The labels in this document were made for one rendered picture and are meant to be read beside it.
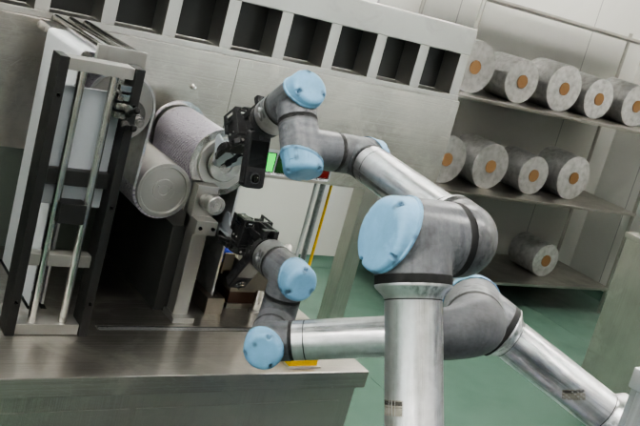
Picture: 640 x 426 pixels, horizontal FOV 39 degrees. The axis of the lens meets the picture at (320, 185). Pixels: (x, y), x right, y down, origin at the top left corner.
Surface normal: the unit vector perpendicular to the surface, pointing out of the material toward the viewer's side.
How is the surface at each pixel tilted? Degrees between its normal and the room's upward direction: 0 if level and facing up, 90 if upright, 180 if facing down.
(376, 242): 83
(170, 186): 90
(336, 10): 90
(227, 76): 90
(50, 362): 0
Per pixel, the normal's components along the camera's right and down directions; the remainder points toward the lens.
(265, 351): -0.11, 0.19
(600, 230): -0.83, -0.10
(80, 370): 0.26, -0.94
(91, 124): 0.50, 0.32
